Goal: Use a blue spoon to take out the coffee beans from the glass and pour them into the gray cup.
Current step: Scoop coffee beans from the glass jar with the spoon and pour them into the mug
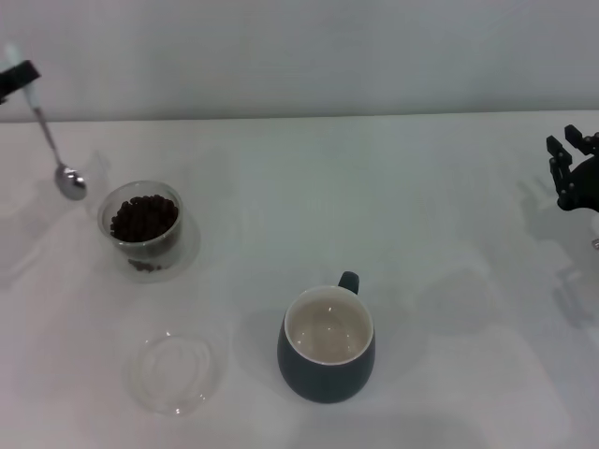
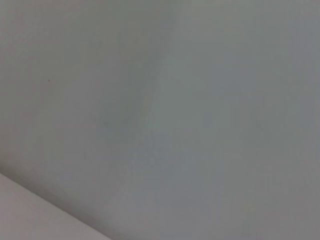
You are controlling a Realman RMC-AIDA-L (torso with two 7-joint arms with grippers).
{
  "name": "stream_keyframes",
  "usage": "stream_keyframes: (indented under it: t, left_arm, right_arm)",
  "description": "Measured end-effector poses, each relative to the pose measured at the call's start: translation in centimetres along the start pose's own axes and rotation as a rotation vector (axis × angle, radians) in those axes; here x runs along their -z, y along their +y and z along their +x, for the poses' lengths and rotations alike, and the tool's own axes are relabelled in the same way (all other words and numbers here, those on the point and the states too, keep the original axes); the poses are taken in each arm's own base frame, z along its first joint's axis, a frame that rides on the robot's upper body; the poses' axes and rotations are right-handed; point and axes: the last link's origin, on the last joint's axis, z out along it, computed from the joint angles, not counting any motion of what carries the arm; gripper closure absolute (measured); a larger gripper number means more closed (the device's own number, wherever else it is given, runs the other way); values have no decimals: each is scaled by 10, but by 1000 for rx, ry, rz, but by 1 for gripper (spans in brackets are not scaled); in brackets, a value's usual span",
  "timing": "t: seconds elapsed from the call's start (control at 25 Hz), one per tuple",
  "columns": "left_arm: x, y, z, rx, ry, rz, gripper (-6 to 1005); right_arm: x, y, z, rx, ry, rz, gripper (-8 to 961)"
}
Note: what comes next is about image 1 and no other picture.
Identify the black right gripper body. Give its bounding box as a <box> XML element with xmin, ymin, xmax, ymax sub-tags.
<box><xmin>558</xmin><ymin>156</ymin><xmax>599</xmax><ymax>212</ymax></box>

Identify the blue-handled metal spoon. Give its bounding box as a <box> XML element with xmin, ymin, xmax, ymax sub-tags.
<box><xmin>3</xmin><ymin>41</ymin><xmax>88</xmax><ymax>201</ymax></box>

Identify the double-wall glass cup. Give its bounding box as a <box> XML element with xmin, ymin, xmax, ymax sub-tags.
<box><xmin>85</xmin><ymin>181</ymin><xmax>201</xmax><ymax>285</ymax></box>

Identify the dark green ceramic mug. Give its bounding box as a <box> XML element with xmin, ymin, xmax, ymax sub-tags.
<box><xmin>276</xmin><ymin>270</ymin><xmax>377</xmax><ymax>402</ymax></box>

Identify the coffee beans pile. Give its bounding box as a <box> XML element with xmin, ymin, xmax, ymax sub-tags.
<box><xmin>110</xmin><ymin>196</ymin><xmax>180</xmax><ymax>243</ymax></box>

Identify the clear glass saucer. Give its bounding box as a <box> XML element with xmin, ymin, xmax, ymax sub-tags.
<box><xmin>128</xmin><ymin>329</ymin><xmax>221</xmax><ymax>417</ymax></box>

